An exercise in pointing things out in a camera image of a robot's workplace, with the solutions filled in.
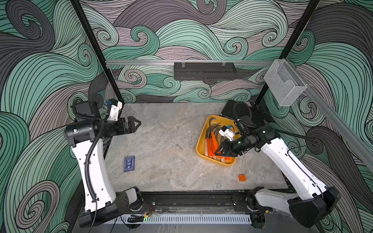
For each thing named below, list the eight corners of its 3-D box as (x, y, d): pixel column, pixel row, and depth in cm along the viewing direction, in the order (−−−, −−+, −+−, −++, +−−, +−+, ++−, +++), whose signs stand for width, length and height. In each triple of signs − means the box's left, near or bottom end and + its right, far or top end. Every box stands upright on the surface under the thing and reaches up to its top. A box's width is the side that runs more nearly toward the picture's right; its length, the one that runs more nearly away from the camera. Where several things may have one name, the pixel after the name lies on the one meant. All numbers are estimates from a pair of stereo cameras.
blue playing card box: (124, 172, 86) (123, 170, 84) (125, 158, 92) (124, 156, 90) (134, 170, 87) (133, 168, 85) (134, 156, 92) (133, 154, 91)
